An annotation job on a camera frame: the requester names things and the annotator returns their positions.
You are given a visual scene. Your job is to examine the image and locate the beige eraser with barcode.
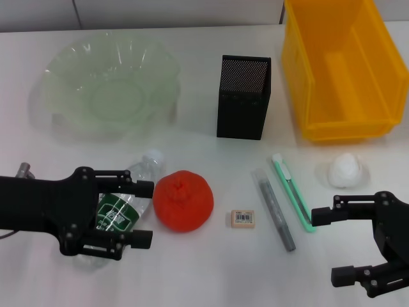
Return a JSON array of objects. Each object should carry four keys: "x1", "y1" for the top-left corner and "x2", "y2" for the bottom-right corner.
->
[{"x1": 230, "y1": 209, "x2": 257, "y2": 229}]

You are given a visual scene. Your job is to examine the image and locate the clear green-label water bottle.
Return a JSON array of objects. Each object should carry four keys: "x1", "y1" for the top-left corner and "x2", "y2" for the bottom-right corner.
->
[{"x1": 72, "y1": 148, "x2": 166, "y2": 271}]

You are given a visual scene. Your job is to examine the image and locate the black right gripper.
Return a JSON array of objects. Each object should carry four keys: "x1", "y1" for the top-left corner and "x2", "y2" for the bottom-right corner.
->
[{"x1": 311, "y1": 191, "x2": 409, "y2": 299}]

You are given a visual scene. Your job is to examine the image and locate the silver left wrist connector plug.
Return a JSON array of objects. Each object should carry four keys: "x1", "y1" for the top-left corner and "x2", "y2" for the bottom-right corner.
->
[{"x1": 16, "y1": 162, "x2": 35, "y2": 179}]

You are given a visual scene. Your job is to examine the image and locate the black mesh pen holder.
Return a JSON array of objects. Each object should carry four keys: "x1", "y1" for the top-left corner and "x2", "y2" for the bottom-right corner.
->
[{"x1": 216, "y1": 54, "x2": 272, "y2": 141}]

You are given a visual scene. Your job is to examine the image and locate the mint green utility knife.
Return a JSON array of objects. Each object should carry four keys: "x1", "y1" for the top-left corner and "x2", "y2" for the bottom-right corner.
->
[{"x1": 271, "y1": 153, "x2": 318, "y2": 233}]

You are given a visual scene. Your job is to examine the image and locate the orange fruit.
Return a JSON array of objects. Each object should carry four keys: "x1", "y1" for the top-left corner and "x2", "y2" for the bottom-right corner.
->
[{"x1": 152, "y1": 169, "x2": 214, "y2": 233}]

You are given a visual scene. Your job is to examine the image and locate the white paper ball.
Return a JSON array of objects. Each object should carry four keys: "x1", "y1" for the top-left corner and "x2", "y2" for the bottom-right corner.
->
[{"x1": 326, "y1": 152, "x2": 364, "y2": 189}]

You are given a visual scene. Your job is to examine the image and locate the clear green glass fruit plate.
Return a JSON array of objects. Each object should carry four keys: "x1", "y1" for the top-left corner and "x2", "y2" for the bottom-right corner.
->
[{"x1": 30, "y1": 31, "x2": 181, "y2": 141}]

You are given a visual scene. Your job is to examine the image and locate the yellow plastic bin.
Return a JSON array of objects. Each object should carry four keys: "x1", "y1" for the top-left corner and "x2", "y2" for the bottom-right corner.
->
[{"x1": 281, "y1": 0, "x2": 409, "y2": 143}]

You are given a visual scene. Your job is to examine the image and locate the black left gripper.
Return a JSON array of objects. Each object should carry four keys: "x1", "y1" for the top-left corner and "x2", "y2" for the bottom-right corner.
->
[{"x1": 0, "y1": 166, "x2": 100, "y2": 256}]

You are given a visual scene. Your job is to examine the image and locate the grey marker pen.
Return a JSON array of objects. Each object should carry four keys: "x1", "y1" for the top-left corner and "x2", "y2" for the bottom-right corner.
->
[{"x1": 254, "y1": 169, "x2": 297, "y2": 253}]

